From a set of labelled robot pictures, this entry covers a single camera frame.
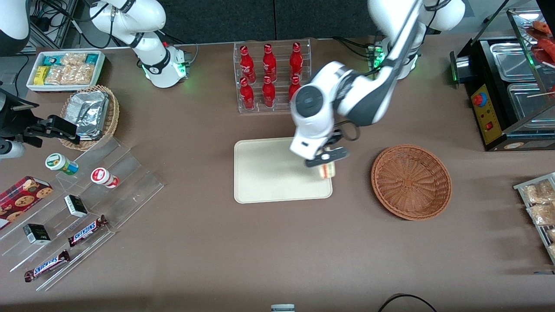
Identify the black glass food warmer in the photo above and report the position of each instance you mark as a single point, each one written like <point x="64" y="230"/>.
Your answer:
<point x="485" y="117"/>

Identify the small black carton box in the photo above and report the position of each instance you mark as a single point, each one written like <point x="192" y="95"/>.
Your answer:
<point x="37" y="234"/>
<point x="76" y="206"/>

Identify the clear cracker bag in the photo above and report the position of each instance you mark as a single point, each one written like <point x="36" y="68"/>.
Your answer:
<point x="71" y="74"/>

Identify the white plastic snack tub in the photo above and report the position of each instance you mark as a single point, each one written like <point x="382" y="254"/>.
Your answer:
<point x="99" y="71"/>

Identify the cream rectangular plastic tray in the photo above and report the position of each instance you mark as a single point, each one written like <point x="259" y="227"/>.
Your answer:
<point x="269" y="173"/>

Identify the yellow snack packet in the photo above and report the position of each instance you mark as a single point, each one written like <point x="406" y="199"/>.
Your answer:
<point x="41" y="76"/>

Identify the grey snack tray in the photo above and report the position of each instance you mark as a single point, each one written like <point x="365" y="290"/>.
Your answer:
<point x="522" y="187"/>

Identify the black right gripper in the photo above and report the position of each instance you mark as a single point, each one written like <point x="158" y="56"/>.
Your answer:
<point x="9" y="122"/>

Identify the red chocolate chip cookie box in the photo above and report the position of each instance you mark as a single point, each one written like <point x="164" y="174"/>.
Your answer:
<point x="21" y="199"/>

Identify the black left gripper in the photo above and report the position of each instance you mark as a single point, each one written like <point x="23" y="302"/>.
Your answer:
<point x="333" y="139"/>

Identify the sandwich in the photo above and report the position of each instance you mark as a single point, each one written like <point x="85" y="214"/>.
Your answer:
<point x="328" y="171"/>

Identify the brown round wicker basket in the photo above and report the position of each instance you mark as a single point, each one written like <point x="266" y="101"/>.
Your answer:
<point x="412" y="182"/>

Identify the silver foil wrapped packs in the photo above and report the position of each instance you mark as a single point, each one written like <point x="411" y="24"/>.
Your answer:
<point x="89" y="112"/>

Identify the red strawberry lidded cup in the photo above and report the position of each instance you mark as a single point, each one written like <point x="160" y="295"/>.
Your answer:
<point x="103" y="177"/>

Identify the green sunflower lidded cup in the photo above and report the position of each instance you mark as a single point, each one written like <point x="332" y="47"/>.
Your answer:
<point x="58" y="162"/>

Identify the red cola bottle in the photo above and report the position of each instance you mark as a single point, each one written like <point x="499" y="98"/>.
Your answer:
<point x="269" y="93"/>
<point x="296" y="60"/>
<point x="294" y="89"/>
<point x="269" y="63"/>
<point x="247" y="65"/>
<point x="247" y="95"/>

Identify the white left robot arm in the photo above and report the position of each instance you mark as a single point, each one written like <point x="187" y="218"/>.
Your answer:
<point x="360" y="95"/>

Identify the light wicker basket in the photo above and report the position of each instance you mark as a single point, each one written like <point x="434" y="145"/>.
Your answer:
<point x="113" y="117"/>

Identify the clear acrylic stepped display shelf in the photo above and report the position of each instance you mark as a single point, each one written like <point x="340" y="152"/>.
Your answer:
<point x="130" y="190"/>

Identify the teal snack packet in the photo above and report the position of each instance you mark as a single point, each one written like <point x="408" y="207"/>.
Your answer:
<point x="51" y="60"/>

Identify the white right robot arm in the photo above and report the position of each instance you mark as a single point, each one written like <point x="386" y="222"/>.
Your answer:
<point x="151" y="47"/>

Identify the steel food pan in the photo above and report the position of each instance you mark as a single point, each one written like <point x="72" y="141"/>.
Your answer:
<point x="527" y="108"/>
<point x="511" y="60"/>

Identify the clear acrylic bottle rack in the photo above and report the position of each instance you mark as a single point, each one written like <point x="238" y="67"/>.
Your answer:
<point x="282" y="97"/>

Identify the clear bag of crackers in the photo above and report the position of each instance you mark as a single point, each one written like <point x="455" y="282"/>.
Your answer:
<point x="542" y="214"/>
<point x="537" y="193"/>

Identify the small grey device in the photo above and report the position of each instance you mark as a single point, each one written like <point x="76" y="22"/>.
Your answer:
<point x="282" y="308"/>

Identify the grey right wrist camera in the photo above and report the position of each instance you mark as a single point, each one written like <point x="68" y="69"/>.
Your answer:
<point x="11" y="149"/>

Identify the Snickers chocolate bar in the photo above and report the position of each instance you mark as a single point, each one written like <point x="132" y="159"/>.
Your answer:
<point x="86" y="232"/>
<point x="45" y="266"/>

